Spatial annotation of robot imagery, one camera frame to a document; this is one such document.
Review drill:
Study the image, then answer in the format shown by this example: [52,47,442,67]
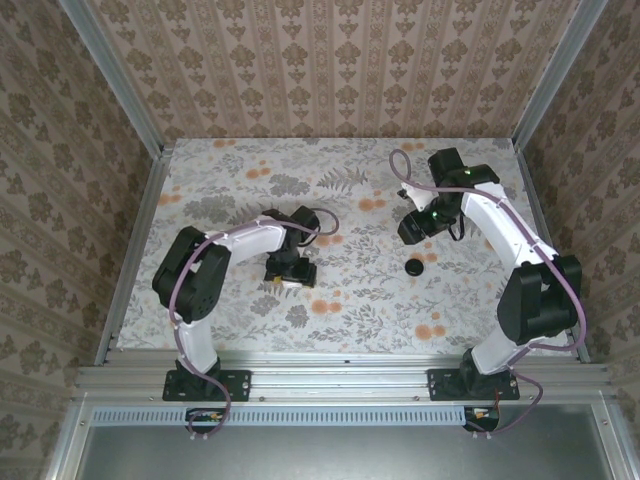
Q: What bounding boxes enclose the thin black cable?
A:
[446,212,467,242]

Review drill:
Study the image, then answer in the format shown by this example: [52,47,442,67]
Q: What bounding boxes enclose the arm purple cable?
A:
[168,207,341,444]
[388,148,589,436]

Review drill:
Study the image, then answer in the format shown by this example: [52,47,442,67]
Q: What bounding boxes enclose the grey slotted cable duct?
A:
[92,405,469,427]

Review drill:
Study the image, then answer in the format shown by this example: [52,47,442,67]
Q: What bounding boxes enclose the narrow aluminium side rail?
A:
[94,144,176,366]
[512,142,591,364]

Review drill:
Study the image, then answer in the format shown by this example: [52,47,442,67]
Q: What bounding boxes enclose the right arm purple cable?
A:
[388,148,589,436]

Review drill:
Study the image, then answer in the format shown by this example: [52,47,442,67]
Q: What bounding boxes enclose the grey metal sheet panel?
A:
[74,423,619,480]

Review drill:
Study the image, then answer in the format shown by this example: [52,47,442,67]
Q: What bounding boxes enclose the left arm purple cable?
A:
[168,207,341,444]

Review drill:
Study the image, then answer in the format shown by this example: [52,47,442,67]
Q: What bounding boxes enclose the floral patterned table cover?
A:
[112,137,576,354]

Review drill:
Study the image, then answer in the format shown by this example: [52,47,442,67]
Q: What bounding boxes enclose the wide aluminium frame rail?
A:
[72,348,614,407]

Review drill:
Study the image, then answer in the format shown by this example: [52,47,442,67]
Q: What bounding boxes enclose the aluminium frame post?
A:
[58,0,166,156]
[512,0,609,151]

